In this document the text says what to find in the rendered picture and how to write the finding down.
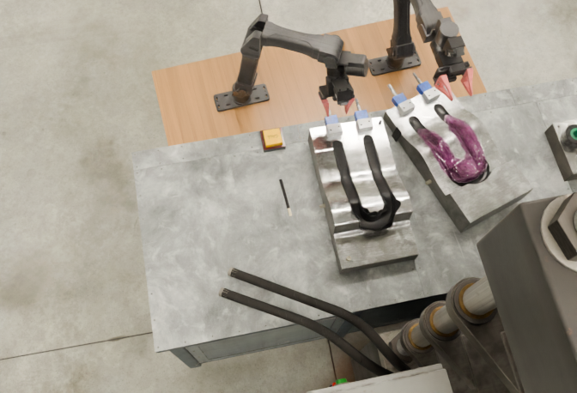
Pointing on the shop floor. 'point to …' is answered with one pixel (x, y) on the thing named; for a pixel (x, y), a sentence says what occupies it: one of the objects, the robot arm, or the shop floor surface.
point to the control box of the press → (397, 383)
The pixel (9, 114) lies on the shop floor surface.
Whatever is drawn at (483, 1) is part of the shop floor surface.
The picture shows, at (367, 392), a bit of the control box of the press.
